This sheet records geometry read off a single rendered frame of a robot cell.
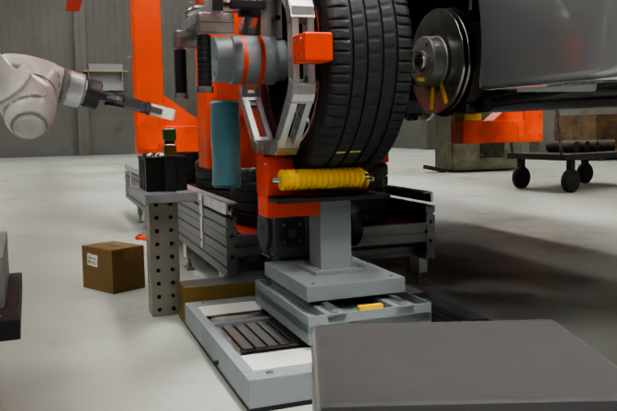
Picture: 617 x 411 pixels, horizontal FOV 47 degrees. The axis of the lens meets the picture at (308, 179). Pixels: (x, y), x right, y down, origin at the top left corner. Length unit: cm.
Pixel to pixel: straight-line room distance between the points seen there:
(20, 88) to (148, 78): 269
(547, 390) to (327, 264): 129
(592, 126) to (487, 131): 774
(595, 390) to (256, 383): 95
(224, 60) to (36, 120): 57
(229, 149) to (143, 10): 237
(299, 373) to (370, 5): 93
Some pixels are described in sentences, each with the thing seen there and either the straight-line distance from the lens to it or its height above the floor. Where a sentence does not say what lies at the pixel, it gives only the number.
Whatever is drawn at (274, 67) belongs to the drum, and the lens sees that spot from 203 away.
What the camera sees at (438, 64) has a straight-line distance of 218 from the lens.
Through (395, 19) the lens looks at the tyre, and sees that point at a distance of 190.
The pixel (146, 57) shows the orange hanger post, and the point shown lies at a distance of 437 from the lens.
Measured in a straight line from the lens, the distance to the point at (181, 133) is 437.
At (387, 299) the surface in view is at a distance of 205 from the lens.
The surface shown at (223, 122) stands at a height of 67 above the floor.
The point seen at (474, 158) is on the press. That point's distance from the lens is 1003.
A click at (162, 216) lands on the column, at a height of 35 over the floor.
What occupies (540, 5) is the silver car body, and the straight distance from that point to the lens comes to 169.
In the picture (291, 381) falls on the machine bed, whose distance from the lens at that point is 173.
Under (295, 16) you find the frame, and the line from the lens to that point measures 184.
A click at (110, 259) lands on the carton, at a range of 299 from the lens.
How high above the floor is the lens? 65
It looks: 4 degrees down
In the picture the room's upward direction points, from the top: 1 degrees counter-clockwise
